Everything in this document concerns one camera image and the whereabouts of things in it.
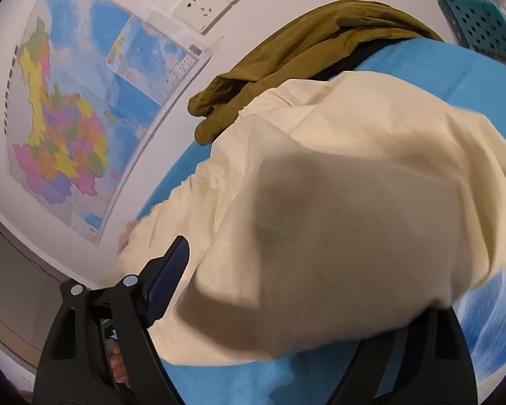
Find teal perforated storage rack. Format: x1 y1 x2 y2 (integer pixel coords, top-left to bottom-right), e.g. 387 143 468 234
425 0 506 62

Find pink folded garment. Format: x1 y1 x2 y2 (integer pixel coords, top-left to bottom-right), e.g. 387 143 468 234
118 220 140 253

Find cream beige jacket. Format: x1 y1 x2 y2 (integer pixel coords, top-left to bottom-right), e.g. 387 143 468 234
100 70 506 367

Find blue floral bed sheet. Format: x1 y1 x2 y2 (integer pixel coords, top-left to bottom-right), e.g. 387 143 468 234
134 36 506 405

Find person's left hand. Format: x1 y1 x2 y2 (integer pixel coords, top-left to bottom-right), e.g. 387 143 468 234
107 338 129 384

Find olive mustard garment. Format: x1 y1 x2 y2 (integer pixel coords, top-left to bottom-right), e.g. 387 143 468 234
187 0 442 145

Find brown wooden door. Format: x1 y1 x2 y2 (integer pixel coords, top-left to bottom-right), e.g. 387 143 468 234
0 222 67 372

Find colourful wall map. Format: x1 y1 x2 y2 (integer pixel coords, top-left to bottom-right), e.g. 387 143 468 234
4 0 210 243

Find white wall socket left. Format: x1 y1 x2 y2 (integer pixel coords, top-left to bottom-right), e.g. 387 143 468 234
172 0 230 35

